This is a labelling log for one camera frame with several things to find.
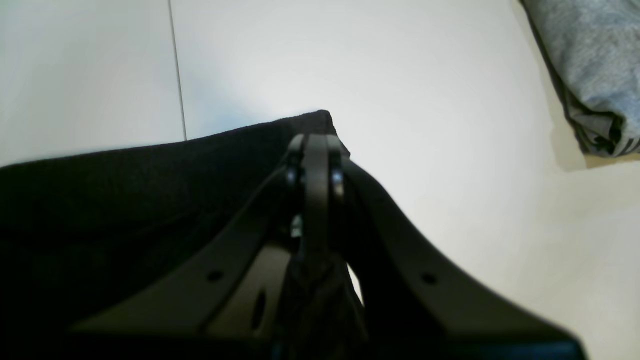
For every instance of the black t-shirt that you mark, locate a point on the black t-shirt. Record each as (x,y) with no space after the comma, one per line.
(83,232)

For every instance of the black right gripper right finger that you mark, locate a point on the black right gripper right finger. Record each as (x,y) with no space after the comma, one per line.
(418,304)

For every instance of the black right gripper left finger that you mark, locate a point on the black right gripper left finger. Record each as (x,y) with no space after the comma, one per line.
(221,303)

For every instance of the folded grey garment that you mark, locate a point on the folded grey garment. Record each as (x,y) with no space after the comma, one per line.
(592,48)

